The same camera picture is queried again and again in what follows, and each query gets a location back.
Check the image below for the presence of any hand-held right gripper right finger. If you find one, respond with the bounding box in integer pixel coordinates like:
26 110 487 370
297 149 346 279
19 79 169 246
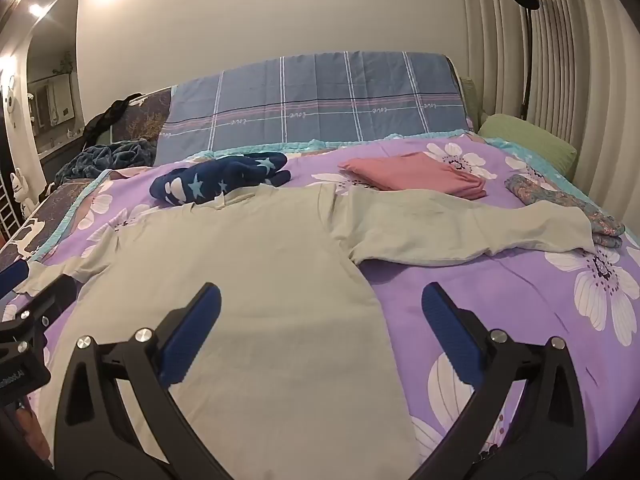
421 282 588 480

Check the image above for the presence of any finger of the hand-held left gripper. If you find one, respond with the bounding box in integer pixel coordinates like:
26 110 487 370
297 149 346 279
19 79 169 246
0 274 77 345
0 260 27 298

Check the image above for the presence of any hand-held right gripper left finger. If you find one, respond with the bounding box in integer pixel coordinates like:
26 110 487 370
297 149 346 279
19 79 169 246
52 282 223 480

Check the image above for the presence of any grey-green long sleeve shirt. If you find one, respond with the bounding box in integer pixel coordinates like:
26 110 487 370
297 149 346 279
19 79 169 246
17 182 598 480

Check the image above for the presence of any person's left hand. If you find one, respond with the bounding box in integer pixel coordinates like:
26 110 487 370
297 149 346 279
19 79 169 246
15 404 54 467

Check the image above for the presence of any purple floral bed sheet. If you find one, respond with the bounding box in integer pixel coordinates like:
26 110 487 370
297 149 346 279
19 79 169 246
0 132 640 480

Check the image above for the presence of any white ladder rack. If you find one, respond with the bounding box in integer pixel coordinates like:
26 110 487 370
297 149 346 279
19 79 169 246
0 172 23 241

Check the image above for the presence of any white cat figurine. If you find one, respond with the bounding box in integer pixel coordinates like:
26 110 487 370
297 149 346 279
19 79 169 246
10 167 37 216

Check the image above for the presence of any dark patterned quilt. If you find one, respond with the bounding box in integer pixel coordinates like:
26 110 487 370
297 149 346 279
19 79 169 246
0 87 173 266

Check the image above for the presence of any teal fuzzy blanket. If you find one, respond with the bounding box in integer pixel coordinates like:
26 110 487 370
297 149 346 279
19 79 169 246
54 137 158 186

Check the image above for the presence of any navy star print garment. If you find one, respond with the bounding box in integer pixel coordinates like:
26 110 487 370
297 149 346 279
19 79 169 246
149 152 292 207

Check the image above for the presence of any pink folded garment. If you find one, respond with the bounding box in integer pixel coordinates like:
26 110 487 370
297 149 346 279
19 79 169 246
338 152 488 201

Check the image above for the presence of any floral patterned garment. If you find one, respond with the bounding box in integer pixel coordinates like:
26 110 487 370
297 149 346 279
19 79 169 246
504 174 626 250

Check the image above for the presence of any black cloth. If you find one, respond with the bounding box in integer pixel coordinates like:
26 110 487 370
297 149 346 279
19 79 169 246
81 92 143 147

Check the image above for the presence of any green pillow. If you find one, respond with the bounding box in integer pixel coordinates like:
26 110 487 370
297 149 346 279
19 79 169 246
477 114 578 176

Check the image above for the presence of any blue plaid blanket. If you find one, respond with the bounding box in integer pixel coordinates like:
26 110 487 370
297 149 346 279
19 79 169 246
152 51 476 166

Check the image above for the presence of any white curtain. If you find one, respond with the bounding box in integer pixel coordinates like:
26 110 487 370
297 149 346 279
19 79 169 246
457 0 640 241

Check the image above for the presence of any white wall ornament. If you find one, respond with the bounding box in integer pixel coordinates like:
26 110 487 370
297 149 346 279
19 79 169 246
0 74 17 128

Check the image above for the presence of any arched wall mirror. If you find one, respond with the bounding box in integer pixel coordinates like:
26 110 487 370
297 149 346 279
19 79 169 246
22 0 83 153

